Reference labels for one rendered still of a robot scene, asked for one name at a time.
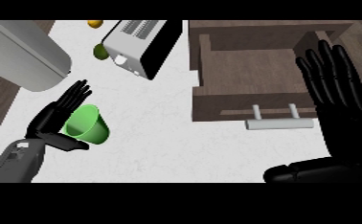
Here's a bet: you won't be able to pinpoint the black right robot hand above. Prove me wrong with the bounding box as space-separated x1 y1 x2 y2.
261 39 362 184

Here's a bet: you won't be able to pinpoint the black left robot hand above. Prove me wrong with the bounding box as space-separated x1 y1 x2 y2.
24 78 93 152

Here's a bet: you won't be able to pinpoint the large grey rounded appliance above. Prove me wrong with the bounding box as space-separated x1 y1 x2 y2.
0 20 74 93

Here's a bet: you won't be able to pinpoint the green cup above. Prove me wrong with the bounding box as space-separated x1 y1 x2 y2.
62 104 111 146

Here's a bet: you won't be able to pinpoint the white and black toaster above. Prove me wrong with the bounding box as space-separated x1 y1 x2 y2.
102 20 183 81

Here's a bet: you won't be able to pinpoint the open brown wooden drawer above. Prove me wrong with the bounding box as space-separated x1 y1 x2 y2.
189 34 334 123

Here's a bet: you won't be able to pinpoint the green lime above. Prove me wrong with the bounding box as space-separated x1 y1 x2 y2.
92 43 111 61

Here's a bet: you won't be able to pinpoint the brown wooden cabinet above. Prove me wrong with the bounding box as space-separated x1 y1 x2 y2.
186 20 362 73

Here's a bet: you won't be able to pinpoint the white drawer handle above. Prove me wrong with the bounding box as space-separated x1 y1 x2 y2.
245 103 315 131

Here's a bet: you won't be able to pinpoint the yellow lemon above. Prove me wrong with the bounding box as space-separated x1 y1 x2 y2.
86 20 105 30

